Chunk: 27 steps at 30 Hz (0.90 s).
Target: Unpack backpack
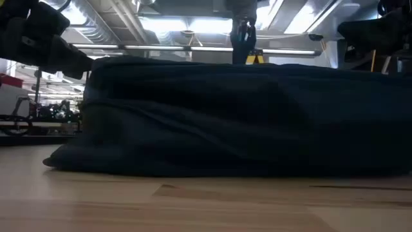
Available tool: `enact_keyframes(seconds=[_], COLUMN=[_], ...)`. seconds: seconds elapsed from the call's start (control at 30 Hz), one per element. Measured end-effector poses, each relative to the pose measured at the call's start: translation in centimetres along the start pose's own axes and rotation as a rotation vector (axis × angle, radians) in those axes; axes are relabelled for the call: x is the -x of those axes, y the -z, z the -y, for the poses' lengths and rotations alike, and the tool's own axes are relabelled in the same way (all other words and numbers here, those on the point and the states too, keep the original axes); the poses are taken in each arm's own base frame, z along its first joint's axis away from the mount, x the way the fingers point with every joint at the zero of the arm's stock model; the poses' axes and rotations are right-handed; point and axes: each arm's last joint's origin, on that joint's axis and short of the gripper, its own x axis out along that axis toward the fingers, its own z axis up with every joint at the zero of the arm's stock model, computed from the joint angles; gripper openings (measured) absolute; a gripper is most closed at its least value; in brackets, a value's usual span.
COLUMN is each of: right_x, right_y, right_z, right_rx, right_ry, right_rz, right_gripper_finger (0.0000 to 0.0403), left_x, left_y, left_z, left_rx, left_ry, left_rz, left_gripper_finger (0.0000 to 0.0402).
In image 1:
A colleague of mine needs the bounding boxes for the white slanted pole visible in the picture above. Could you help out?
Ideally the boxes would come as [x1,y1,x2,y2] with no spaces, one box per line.
[381,55,393,75]

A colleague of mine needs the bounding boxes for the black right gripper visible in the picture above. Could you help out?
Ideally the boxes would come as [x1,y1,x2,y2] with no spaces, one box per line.
[337,8,412,55]

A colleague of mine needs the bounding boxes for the background black metal frame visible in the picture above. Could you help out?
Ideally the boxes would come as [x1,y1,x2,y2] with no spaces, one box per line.
[33,66,42,104]

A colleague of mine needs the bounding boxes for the navy blue backpack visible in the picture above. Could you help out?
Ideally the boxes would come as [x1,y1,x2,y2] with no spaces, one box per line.
[42,55,412,178]

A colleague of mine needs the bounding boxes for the red box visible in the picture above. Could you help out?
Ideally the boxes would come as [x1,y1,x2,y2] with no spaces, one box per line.
[0,73,24,88]

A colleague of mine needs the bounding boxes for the corrugated silver ventilation duct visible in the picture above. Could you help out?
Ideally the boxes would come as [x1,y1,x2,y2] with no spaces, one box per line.
[62,5,113,44]

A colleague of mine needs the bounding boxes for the white cabinet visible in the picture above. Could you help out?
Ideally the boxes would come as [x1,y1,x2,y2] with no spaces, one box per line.
[0,83,30,117]

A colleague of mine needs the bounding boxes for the yellow stepladder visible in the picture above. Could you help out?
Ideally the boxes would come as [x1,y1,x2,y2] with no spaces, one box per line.
[245,48,265,64]

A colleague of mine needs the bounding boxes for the long ceiling light strip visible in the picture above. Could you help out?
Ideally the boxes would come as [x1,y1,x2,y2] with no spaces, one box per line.
[71,43,323,56]

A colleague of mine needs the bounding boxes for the background robot workstation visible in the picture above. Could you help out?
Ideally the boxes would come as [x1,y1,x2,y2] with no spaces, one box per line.
[0,96,83,138]

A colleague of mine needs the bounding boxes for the dark tall tool holder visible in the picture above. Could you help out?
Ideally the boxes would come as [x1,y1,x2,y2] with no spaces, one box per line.
[225,0,258,64]

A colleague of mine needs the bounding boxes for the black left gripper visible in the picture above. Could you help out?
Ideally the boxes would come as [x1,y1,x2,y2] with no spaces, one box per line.
[0,32,94,80]

